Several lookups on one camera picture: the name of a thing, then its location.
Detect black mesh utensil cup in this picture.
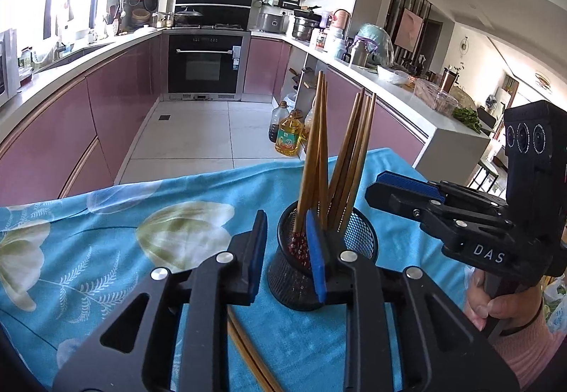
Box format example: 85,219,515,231
267,201,378,311

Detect yellow cooking oil bottle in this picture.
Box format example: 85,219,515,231
275,110,303,157

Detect dark brown chopstick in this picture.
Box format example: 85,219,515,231
336,95,376,236

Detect black wok on stove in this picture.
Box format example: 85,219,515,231
174,8,204,27

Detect teal dome food cover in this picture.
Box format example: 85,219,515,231
355,23,394,68

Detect white microwave oven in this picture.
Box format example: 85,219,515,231
0,29,20,106

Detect dark soy sauce bottle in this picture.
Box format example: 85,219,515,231
268,101,289,143

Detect black built-in oven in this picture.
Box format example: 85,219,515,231
167,33,243,98

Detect pink thermos jug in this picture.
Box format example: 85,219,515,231
331,8,351,30

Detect steel pot on counter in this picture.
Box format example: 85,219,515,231
291,16,320,42

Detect wooden chopstick red patterned end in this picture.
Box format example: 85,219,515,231
293,71,325,239

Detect silver rice cooker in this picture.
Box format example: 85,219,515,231
256,11,288,33

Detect person's right hand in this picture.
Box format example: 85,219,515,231
464,269,542,331

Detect black range hood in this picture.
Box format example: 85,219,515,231
173,0,253,30

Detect green leafy vegetables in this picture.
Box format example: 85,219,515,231
453,107,482,134

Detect black tracking camera box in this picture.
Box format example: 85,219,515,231
504,101,566,243

